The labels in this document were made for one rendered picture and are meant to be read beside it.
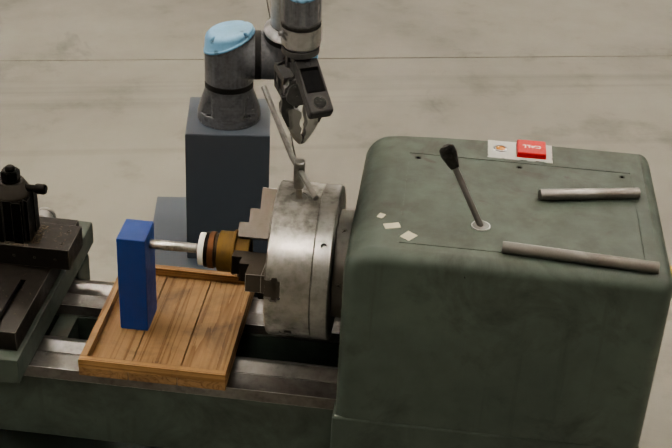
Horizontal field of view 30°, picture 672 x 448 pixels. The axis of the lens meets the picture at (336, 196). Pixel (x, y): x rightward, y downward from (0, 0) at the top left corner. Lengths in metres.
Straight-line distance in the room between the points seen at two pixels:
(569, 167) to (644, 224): 0.24
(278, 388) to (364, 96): 3.24
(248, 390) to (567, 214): 0.72
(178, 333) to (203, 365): 0.12
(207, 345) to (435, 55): 3.68
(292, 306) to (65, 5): 4.35
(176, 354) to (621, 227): 0.93
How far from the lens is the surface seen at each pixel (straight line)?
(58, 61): 5.99
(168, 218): 3.31
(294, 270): 2.40
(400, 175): 2.51
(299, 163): 2.40
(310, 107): 2.28
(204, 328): 2.68
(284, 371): 2.61
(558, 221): 2.42
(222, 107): 2.97
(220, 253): 2.53
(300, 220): 2.41
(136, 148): 5.21
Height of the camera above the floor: 2.49
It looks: 31 degrees down
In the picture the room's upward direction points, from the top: 3 degrees clockwise
